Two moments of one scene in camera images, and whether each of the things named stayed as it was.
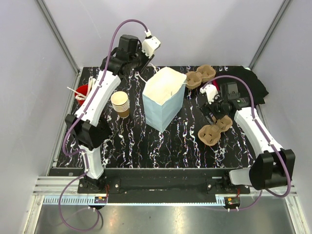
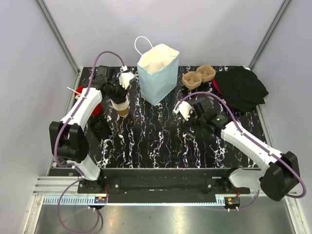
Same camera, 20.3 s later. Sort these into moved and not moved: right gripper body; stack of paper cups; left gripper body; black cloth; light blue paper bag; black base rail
Moved: left gripper body; light blue paper bag; right gripper body
Not moved: black cloth; black base rail; stack of paper cups
